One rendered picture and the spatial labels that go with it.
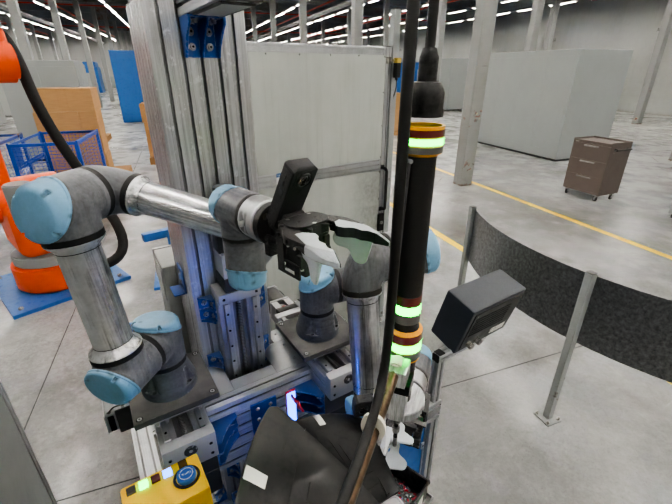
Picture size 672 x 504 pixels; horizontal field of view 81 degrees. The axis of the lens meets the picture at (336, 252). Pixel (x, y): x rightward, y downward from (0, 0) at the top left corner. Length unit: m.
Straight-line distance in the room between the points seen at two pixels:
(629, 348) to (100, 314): 2.22
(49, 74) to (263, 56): 8.90
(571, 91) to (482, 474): 8.68
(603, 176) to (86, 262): 6.92
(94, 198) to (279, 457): 0.62
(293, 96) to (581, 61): 8.34
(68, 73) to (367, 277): 10.24
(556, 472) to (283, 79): 2.49
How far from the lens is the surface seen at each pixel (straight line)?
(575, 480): 2.58
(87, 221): 0.92
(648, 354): 2.41
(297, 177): 0.55
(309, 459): 0.61
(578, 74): 10.15
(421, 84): 0.40
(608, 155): 7.18
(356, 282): 0.90
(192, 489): 1.01
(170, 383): 1.22
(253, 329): 1.36
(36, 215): 0.92
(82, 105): 8.27
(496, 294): 1.33
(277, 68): 2.31
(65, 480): 2.65
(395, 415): 0.55
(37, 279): 4.36
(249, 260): 0.73
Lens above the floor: 1.87
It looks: 25 degrees down
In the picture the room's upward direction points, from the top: straight up
